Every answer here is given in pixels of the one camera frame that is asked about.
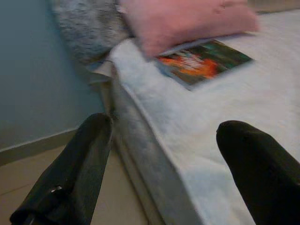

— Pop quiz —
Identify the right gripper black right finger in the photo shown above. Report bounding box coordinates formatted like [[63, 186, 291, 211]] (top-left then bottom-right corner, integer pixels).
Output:
[[216, 120, 300, 225]]

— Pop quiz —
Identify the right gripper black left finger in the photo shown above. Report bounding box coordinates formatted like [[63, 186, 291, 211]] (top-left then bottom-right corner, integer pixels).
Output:
[[9, 112, 113, 225]]

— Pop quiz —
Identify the dark red cover book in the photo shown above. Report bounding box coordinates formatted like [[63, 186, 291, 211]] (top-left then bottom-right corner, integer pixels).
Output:
[[156, 39, 255, 91]]

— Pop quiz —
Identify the grey quilted mattress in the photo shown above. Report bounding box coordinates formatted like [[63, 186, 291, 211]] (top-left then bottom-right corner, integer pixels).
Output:
[[89, 63, 202, 225]]

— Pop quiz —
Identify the white bed sheet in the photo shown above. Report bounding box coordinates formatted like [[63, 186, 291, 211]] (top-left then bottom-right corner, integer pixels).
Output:
[[110, 10, 300, 225]]

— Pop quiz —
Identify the grey floral patterned pillow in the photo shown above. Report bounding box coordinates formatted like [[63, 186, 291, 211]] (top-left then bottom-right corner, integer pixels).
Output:
[[49, 0, 132, 65]]

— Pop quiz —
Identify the pink pillow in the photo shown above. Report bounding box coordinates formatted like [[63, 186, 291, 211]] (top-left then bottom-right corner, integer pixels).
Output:
[[118, 0, 261, 57]]

